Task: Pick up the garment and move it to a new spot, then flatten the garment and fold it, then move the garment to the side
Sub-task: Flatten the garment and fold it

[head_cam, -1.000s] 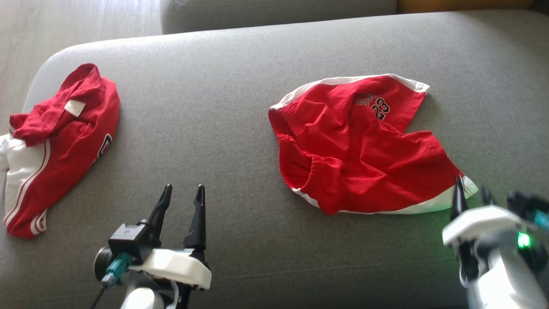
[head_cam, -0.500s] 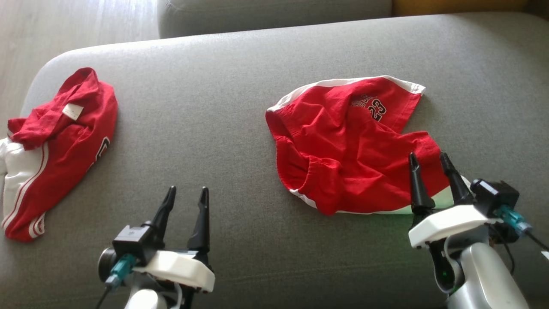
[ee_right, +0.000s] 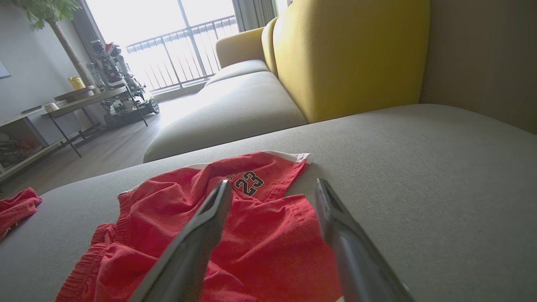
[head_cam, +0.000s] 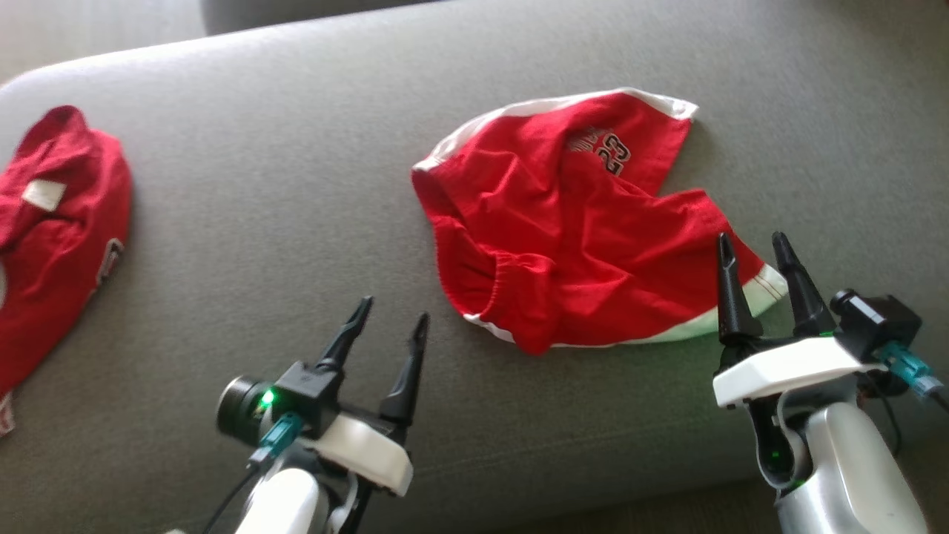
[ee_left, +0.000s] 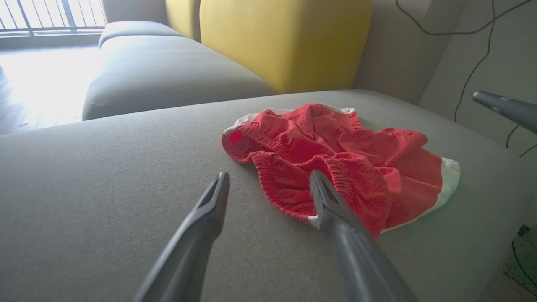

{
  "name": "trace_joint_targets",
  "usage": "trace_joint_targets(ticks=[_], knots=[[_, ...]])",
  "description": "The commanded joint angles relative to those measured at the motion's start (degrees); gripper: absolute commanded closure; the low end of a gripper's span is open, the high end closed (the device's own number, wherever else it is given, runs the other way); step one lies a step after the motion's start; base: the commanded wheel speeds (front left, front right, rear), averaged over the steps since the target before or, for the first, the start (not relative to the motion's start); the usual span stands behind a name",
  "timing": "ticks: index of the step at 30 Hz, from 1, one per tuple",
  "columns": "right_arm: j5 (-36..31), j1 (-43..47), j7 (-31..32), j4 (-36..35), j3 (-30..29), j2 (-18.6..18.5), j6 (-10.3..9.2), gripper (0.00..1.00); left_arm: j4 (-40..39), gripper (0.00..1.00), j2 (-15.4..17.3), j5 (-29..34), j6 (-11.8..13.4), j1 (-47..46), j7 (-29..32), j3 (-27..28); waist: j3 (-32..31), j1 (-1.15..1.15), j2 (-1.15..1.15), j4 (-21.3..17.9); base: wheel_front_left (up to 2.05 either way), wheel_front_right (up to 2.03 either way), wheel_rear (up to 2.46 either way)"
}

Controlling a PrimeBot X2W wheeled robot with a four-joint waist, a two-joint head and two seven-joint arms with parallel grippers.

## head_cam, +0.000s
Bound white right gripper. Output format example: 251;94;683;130
712;231;887;409

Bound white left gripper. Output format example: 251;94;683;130
297;296;431;498

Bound red shorts with white stripes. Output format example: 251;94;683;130
411;87;790;356

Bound red jersey with white sleeves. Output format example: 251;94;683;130
0;105;135;438

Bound large grey sofa seat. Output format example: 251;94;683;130
0;0;949;534

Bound grey sofa cushion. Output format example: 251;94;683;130
199;0;453;36

